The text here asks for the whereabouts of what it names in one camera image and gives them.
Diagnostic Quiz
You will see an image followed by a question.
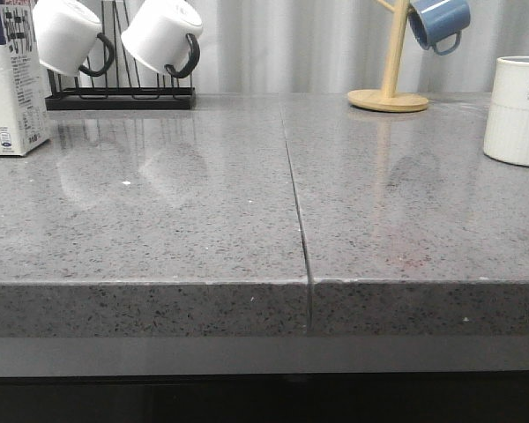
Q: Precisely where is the cream HOME ceramic mug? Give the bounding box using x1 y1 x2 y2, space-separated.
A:
483 56 529 167

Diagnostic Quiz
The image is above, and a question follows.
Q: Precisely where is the whole milk carton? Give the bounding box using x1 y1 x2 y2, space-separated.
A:
0 1 49 156

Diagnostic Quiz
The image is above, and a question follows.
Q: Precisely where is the wooden mug tree stand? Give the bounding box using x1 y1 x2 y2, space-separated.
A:
346 0 428 113

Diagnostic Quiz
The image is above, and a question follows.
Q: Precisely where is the blue ceramic mug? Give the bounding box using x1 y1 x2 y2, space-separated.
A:
408 0 471 56

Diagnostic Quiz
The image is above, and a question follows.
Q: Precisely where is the black wire mug rack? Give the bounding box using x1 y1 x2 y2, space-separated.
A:
46 1 196 110

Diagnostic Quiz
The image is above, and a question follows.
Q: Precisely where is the white mug black handle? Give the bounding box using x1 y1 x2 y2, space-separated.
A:
121 0 203 79
32 0 115 78

